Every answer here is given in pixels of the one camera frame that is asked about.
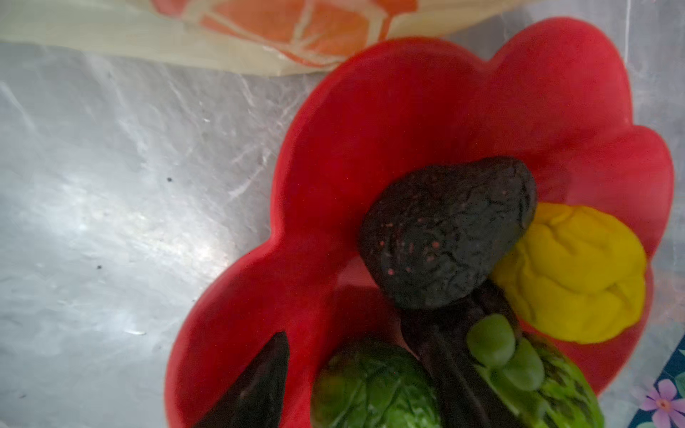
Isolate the green fake lime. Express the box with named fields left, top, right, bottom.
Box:
left=310, top=339, right=442, bottom=427

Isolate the green fake bell pepper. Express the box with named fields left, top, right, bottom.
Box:
left=466, top=314, right=605, bottom=427

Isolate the red flower-shaped plate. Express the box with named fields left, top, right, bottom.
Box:
left=165, top=18, right=674, bottom=427

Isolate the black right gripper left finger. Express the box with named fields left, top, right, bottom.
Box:
left=195, top=332, right=290, bottom=428

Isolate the dark fake avocado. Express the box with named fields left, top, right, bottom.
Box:
left=358, top=156, right=537, bottom=310

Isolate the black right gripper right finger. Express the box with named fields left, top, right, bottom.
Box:
left=400, top=280, right=524, bottom=427

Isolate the yellow fake lemon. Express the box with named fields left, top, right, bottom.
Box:
left=491, top=203, right=647, bottom=344

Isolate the cream plastic bag with fruit print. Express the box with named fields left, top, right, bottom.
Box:
left=1, top=0, right=516, bottom=76

